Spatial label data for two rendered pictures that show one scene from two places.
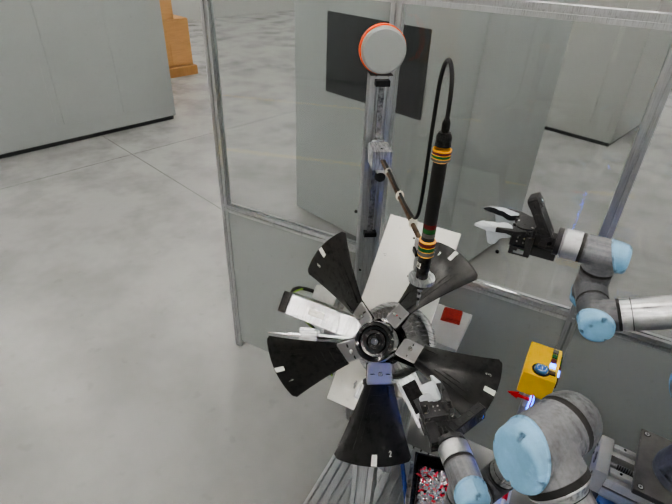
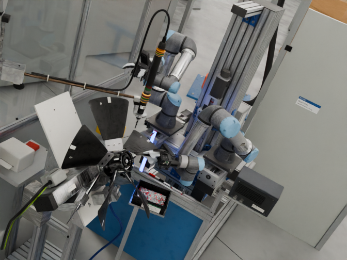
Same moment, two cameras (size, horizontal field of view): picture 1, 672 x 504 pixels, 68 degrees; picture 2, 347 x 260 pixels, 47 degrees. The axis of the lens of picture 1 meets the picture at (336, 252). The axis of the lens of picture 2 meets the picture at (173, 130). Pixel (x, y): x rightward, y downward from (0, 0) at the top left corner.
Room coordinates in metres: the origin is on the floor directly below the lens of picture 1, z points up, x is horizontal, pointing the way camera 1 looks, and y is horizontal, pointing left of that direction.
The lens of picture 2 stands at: (1.25, 1.55, 2.45)
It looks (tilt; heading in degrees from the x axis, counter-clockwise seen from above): 30 degrees down; 258
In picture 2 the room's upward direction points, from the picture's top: 21 degrees clockwise
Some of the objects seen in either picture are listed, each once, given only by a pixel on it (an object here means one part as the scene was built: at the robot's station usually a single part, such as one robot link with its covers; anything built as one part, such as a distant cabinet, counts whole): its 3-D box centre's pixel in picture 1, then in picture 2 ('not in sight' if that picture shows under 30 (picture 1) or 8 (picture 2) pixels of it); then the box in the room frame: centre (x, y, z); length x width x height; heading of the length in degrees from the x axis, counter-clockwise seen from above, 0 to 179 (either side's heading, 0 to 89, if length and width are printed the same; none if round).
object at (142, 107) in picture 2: (432, 212); (151, 79); (1.06, -0.23, 1.65); 0.04 x 0.04 x 0.46
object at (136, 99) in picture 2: (422, 262); (140, 106); (1.07, -0.23, 1.50); 0.09 x 0.07 x 0.10; 8
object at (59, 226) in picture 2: not in sight; (58, 226); (1.32, -0.21, 0.56); 0.19 x 0.04 x 0.04; 153
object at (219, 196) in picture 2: not in sight; (217, 200); (0.42, -0.31, 0.96); 0.03 x 0.03 x 0.20; 63
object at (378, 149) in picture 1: (379, 155); (12, 71); (1.68, -0.14, 1.54); 0.10 x 0.07 x 0.08; 8
